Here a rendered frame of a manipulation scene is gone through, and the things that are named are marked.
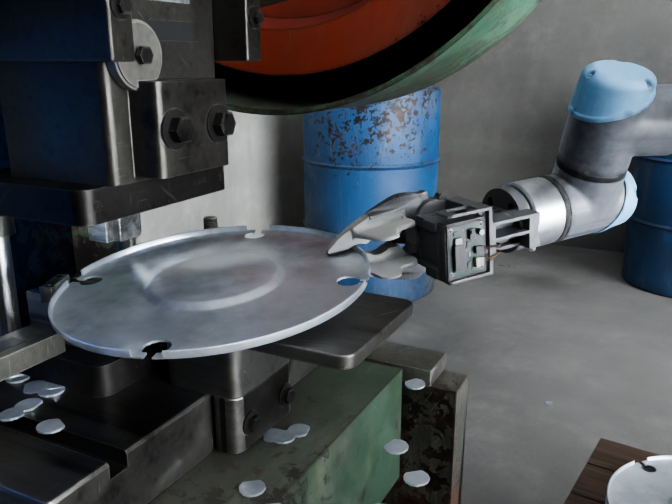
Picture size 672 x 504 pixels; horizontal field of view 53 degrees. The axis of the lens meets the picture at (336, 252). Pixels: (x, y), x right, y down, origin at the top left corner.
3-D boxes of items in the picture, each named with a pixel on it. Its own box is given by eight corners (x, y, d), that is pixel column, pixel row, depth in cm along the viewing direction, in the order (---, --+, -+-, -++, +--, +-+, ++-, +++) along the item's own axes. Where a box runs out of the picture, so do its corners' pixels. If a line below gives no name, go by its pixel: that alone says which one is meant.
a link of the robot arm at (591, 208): (603, 143, 80) (583, 205, 85) (528, 158, 75) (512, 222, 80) (654, 174, 74) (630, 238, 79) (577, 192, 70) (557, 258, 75)
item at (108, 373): (236, 323, 76) (235, 298, 76) (103, 400, 59) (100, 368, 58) (128, 301, 83) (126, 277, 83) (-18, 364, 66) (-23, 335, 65)
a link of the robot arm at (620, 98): (664, 56, 73) (633, 148, 79) (567, 56, 71) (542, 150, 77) (708, 84, 66) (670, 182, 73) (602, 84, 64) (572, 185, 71)
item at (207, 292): (-25, 356, 53) (-28, 346, 53) (141, 233, 79) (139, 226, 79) (339, 365, 47) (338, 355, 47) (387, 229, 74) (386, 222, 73)
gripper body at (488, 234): (441, 214, 63) (542, 192, 68) (395, 198, 71) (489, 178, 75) (444, 290, 66) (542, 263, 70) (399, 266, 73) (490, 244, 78)
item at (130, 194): (231, 211, 73) (229, 159, 71) (89, 257, 56) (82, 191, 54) (119, 197, 80) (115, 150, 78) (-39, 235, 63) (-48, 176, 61)
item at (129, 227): (148, 233, 69) (145, 197, 68) (113, 244, 65) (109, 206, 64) (124, 229, 70) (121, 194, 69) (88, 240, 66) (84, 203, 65)
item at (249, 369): (412, 426, 66) (417, 295, 62) (349, 509, 54) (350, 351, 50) (204, 374, 76) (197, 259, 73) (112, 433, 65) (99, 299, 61)
